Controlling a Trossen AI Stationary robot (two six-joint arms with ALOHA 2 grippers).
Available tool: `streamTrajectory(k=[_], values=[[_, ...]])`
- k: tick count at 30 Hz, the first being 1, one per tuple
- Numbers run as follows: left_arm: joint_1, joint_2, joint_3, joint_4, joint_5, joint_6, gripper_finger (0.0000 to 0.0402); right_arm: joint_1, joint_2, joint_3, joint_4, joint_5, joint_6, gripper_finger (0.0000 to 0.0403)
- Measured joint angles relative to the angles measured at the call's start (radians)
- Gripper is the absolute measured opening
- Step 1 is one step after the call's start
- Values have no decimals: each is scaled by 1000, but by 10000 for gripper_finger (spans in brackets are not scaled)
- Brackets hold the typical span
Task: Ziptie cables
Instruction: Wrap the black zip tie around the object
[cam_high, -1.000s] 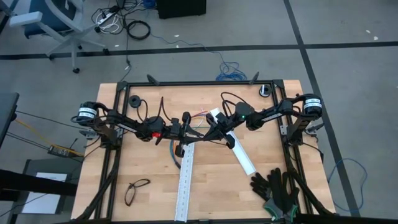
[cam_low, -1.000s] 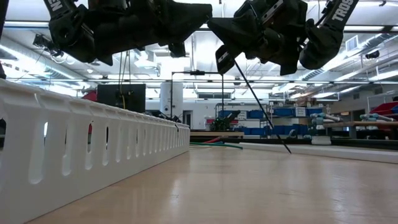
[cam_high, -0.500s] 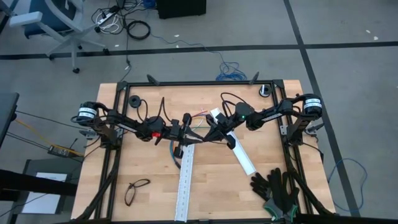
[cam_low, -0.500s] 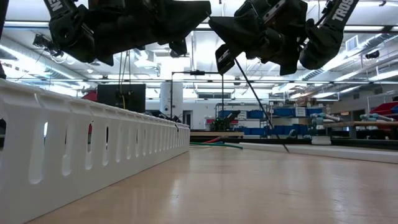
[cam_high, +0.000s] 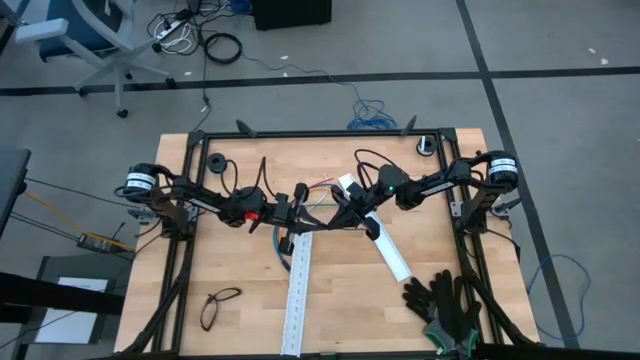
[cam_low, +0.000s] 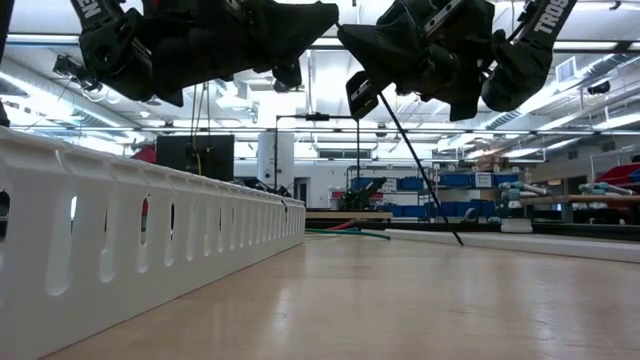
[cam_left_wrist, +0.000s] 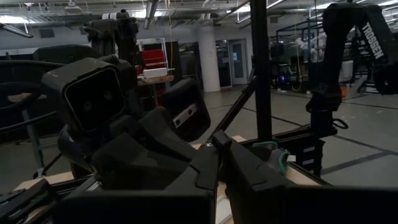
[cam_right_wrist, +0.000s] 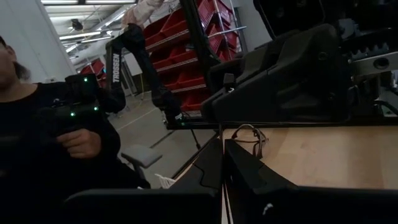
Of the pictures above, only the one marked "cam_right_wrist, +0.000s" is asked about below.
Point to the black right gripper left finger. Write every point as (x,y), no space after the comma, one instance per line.
(155,205)

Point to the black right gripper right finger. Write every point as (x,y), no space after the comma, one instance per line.
(311,205)

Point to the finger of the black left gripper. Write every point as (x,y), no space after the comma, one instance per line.
(280,99)
(295,43)

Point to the grey chair armrest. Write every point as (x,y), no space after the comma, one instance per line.
(141,155)

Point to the black safety glasses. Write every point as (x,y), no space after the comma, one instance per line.
(257,146)

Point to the red storage bin shelf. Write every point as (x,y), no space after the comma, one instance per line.
(186,79)

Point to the person's hand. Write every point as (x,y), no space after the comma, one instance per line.
(81,143)

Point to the person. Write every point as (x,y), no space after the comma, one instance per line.
(25,109)
(141,11)

